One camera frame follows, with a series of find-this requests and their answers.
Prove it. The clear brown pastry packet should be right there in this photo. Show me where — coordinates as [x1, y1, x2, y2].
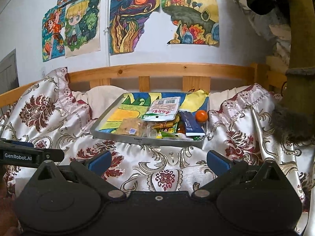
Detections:
[142, 122, 159, 139]

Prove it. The cream pillow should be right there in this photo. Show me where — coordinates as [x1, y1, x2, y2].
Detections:
[71, 85, 128, 119]

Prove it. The cartoon boy poster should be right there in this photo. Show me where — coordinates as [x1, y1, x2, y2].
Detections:
[65, 0, 100, 58]

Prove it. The cartoon girl poster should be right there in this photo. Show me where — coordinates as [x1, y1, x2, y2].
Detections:
[42, 0, 72, 62]

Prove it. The person's left hand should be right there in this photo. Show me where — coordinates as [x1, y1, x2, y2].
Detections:
[0, 171, 23, 236]

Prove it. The orange sauce packet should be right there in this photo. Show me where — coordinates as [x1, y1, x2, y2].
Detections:
[177, 121, 186, 134]

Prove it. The white wall pipe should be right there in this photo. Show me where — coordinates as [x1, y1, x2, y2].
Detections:
[104, 0, 110, 67]

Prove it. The grey metal tray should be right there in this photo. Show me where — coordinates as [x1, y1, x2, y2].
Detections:
[91, 90, 209, 148]

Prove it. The floral satin bed cover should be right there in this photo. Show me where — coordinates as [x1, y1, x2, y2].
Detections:
[1, 68, 314, 235]

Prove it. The blue white snack box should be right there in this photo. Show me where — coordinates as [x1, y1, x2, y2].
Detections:
[179, 111, 205, 136]

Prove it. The beige cracker snack bag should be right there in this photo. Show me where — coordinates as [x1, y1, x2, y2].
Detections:
[114, 118, 144, 136]

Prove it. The white pink snack bag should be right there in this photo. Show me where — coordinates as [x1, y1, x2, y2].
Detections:
[142, 96, 181, 122]

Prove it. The floral curtain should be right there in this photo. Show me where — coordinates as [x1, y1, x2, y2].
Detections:
[233, 0, 291, 69]

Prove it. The landscape painting torn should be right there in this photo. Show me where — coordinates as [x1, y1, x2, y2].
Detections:
[161, 0, 220, 45]

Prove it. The gold foil snack packet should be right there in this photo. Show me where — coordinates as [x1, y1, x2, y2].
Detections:
[153, 114, 180, 129]

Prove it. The dinosaur drawing tray liner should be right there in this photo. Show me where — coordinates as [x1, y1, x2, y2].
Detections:
[97, 90, 209, 133]

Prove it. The yellow green biscuit packet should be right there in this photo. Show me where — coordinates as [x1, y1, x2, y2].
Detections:
[157, 123, 178, 139]

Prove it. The small orange mandarin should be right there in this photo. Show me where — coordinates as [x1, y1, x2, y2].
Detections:
[195, 110, 208, 123]

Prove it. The colourful swirl painting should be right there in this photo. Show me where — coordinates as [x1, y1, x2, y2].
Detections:
[109, 0, 160, 54]

